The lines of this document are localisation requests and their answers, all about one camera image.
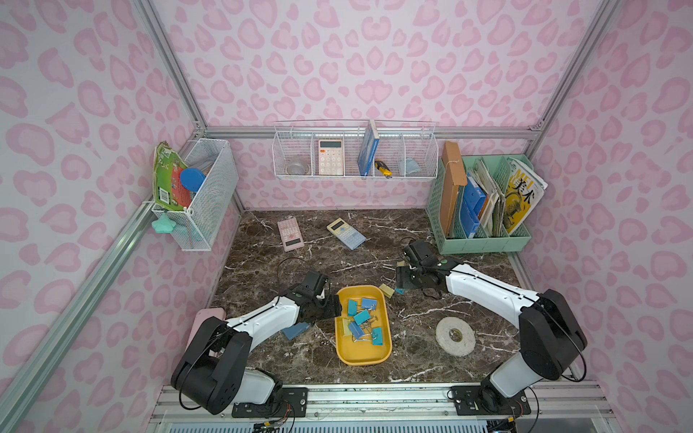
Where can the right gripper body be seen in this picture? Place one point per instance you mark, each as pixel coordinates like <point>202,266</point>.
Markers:
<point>408,276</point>

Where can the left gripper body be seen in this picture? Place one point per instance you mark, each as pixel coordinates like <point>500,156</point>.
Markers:
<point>325,306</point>

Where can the blue binder clip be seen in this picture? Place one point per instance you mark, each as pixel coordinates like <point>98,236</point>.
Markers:
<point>356,331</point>
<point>369,304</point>

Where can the yellow plastic storage box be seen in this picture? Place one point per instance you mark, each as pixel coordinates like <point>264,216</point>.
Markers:
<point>363,353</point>

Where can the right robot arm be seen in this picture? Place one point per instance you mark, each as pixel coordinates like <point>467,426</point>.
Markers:
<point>551,339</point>

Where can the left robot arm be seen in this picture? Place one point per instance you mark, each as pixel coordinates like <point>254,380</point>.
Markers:
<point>213,373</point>

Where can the blue notebook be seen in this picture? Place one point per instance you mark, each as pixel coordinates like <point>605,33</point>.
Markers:
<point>295,331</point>

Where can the pink calculator on table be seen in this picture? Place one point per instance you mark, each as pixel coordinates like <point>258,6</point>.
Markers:
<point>290,233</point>

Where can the yellow blue calculator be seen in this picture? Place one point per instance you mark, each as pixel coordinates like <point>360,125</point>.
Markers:
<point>345,233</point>

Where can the blue folder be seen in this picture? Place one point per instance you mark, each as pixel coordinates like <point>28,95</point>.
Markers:
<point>471,206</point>

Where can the white tape roll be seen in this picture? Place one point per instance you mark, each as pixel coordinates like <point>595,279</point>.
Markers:
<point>455,337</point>

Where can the brown folder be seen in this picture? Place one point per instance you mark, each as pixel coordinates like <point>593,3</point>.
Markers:
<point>455,177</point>

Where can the green desk file organizer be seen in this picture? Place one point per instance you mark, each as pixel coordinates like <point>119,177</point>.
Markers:
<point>491,172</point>

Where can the blue cup in basket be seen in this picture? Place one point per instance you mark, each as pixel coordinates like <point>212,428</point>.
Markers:
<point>412,167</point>

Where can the yellow black small toy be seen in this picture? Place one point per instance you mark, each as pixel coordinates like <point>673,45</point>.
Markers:
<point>383,168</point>

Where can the yellow magazine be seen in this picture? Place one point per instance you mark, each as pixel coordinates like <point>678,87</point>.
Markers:
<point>525,189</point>

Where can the blue book in basket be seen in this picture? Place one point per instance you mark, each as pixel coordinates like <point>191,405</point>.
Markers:
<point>366,157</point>

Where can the clear cup in basket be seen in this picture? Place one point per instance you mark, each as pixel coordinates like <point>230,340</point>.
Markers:
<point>297,166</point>

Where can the white mesh side basket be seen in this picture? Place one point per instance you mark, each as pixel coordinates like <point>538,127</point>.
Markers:
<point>198,225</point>

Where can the white orange calculator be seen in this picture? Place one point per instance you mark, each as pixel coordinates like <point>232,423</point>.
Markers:
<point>331,157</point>

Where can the mint star hook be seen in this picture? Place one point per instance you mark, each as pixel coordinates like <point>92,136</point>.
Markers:
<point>164,224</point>

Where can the blue round disc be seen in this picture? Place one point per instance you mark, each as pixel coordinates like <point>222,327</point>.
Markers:
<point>192,179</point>

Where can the green snack package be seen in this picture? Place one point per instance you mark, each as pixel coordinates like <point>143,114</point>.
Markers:
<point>168,191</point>

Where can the white wire wall basket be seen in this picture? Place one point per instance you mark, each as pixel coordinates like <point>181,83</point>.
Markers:
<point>399,140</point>

